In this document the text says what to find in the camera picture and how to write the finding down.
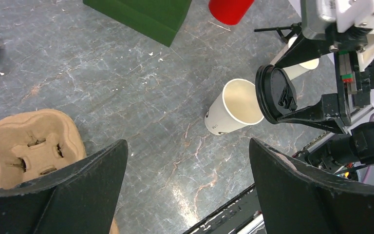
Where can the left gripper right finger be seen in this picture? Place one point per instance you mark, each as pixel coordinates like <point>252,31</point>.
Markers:
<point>297,198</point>

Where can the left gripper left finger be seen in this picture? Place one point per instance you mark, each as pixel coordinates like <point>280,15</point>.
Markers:
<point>78,199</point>

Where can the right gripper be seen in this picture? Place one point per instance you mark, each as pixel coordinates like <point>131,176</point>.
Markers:
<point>356,74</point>

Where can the black coffee lid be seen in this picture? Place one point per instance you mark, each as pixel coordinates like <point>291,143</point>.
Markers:
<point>275,93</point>

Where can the white paper coffee cup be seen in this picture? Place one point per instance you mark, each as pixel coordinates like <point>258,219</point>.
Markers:
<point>236,107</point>

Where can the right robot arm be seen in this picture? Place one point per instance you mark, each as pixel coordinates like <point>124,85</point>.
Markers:
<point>350,148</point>

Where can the brown cardboard cup carrier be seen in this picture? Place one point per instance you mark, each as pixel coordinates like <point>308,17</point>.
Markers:
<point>35,144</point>

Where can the red cup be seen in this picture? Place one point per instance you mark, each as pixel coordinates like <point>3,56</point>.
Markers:
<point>229,12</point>

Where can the green paper bag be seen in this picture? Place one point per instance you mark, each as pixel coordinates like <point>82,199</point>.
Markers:
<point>159,20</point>

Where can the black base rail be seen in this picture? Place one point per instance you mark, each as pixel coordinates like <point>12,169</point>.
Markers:
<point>240,215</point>

